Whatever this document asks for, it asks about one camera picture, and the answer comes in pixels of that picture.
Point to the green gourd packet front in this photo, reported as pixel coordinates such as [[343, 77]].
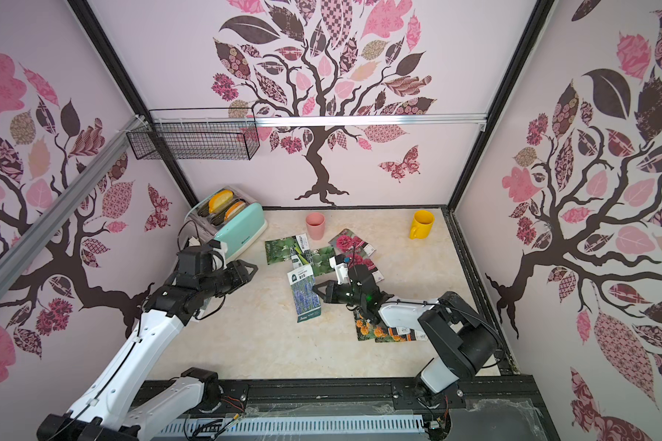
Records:
[[321, 260]]

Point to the green gourd packet rear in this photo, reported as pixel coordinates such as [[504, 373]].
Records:
[[285, 249]]

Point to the lavender seed packet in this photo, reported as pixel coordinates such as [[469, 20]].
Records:
[[307, 304]]

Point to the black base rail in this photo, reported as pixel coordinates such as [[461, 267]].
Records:
[[400, 393]]

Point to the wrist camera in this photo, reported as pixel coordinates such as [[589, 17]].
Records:
[[340, 265], [215, 249]]

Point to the marigold seed packet right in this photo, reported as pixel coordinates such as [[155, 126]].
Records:
[[397, 335]]

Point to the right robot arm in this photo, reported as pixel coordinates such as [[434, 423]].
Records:
[[463, 340]]

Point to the aluminium rail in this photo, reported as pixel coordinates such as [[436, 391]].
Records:
[[382, 120], [18, 258]]

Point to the aluminium rail rear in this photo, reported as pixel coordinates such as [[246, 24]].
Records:
[[382, 120]]

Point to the black wire basket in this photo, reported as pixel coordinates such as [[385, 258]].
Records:
[[222, 134]]

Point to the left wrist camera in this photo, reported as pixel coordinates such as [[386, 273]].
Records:
[[215, 249]]

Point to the mint green toaster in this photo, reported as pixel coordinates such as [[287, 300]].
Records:
[[229, 216]]

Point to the white slotted cable duct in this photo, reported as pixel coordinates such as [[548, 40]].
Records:
[[272, 427]]

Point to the marigold seed packet left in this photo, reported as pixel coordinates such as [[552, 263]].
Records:
[[367, 331]]

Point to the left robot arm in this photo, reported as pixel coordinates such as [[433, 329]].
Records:
[[106, 411]]

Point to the marigold seed packet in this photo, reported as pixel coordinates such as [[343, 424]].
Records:
[[397, 335], [367, 331]]

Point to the yellow mug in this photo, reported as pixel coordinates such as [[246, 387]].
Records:
[[422, 224]]

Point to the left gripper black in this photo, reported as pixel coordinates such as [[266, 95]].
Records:
[[239, 265]]

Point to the pink cup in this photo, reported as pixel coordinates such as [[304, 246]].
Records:
[[315, 225]]

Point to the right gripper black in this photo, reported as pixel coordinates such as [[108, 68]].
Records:
[[341, 291]]

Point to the hollyhock seed packet front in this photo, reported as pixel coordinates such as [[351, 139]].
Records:
[[359, 262]]

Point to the aluminium rail left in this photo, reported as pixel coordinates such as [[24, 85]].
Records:
[[18, 258]]

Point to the hollyhock seed packet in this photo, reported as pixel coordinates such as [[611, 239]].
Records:
[[359, 262], [346, 242]]

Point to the hollyhock seed packet rear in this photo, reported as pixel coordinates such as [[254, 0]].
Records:
[[346, 242]]

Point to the green gourd packet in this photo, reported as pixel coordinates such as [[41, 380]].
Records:
[[285, 249], [321, 260]]

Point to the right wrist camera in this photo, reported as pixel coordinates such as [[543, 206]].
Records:
[[340, 265]]

